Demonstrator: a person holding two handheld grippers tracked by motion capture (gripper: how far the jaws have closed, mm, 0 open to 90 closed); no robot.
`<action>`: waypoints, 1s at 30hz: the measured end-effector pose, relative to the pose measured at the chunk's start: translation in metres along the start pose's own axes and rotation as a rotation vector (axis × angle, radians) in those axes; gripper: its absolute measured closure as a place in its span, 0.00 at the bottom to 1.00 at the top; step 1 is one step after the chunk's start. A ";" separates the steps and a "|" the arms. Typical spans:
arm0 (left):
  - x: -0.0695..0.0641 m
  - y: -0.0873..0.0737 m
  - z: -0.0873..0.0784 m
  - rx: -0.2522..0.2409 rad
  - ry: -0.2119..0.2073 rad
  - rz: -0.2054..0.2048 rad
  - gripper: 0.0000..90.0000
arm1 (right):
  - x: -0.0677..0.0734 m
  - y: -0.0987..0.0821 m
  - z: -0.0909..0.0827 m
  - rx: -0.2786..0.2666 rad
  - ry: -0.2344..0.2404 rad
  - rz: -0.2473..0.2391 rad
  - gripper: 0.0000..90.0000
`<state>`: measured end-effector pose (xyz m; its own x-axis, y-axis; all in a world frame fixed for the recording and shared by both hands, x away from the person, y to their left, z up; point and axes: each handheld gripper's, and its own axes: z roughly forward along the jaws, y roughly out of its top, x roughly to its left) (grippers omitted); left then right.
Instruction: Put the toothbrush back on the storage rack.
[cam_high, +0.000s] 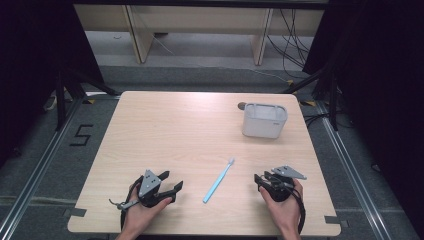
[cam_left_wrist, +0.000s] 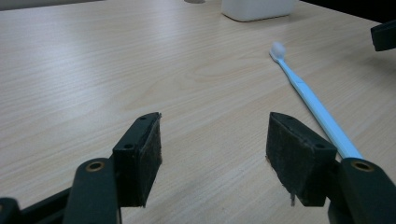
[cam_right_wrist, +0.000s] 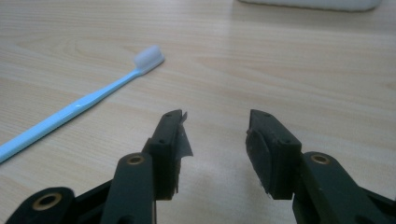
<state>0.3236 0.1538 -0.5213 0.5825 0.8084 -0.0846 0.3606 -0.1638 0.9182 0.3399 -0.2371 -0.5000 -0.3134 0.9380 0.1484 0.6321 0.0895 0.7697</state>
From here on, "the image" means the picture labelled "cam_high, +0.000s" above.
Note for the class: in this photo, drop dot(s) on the black curtain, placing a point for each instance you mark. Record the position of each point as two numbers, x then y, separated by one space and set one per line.
380 83
36 66

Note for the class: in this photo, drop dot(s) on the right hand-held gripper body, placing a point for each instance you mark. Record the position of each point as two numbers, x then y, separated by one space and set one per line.
280 190

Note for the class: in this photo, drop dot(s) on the person's left hand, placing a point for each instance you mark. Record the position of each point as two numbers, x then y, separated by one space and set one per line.
141 216

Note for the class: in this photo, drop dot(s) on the aluminium floor rail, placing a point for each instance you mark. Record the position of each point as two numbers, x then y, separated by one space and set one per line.
353 173
36 180

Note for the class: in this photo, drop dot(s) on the black metal stand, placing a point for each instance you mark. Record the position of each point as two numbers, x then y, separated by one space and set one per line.
60 100
333 100

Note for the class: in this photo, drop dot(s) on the white plastic container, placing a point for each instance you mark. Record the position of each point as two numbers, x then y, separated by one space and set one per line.
264 121

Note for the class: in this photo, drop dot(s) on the person's right hand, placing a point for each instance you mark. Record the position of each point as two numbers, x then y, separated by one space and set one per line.
285 213

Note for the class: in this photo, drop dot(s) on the black tape strip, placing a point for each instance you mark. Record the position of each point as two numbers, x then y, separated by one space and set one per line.
75 212
334 220

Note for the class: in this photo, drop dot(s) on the yellow black hazard tape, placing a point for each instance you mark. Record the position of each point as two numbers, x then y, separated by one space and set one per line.
308 103
89 101

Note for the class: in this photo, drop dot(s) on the dark round disc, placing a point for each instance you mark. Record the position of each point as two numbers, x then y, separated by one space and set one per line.
241 106

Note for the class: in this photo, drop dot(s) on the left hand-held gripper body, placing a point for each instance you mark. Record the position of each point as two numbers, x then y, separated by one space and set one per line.
148 182

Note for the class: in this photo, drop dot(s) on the light blue toothbrush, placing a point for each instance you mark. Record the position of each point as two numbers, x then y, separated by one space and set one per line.
218 181

